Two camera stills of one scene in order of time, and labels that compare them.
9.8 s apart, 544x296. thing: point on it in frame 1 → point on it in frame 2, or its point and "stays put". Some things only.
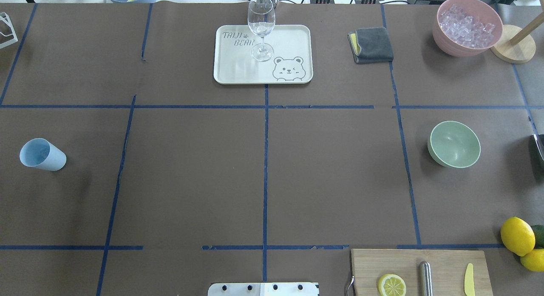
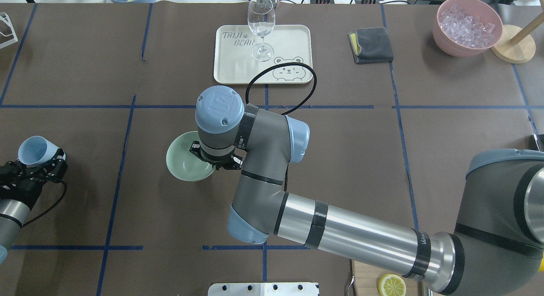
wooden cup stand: [516, 45] stays put
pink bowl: [466, 27] stays put
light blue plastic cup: [41, 153] stays put
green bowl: [453, 144] → [182, 163]
